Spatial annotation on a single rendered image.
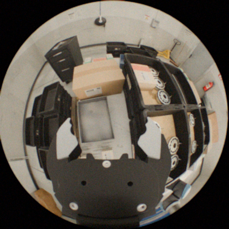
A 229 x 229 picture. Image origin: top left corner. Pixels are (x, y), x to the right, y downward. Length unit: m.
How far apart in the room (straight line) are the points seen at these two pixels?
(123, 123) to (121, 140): 0.11
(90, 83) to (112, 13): 3.02
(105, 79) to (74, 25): 3.02
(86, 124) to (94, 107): 0.12
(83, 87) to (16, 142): 2.52
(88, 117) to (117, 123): 0.19
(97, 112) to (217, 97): 3.52
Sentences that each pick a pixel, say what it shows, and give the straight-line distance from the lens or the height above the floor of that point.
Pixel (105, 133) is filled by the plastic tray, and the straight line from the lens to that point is 0.46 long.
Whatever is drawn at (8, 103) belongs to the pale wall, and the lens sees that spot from 2.69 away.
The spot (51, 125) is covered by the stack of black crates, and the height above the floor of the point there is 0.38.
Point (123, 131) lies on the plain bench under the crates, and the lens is 0.47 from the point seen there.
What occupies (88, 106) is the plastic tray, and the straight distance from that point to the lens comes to 0.52.
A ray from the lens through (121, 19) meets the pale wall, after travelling 3.28.
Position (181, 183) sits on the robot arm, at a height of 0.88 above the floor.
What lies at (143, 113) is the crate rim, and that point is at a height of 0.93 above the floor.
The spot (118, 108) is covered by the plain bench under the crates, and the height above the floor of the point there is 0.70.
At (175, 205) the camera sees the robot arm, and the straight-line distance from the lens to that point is 0.69.
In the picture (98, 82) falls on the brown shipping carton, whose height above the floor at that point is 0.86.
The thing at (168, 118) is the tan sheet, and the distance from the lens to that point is 0.50.
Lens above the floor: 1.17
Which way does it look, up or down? 75 degrees down
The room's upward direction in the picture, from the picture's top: 10 degrees clockwise
